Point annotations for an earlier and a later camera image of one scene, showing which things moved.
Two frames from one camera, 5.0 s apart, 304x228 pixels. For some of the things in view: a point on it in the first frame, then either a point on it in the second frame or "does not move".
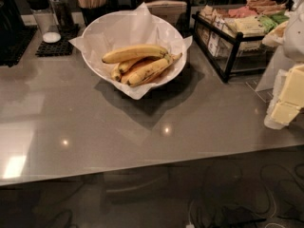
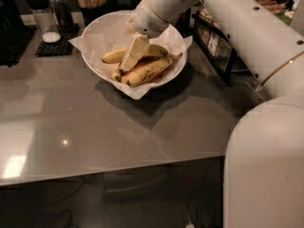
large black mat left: (14, 40) does not move
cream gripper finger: (293, 90) → (137, 48)
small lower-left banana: (116, 72) does not move
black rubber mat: (64, 47) does not move
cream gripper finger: (285, 112) → (129, 28)
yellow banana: (134, 52) does not move
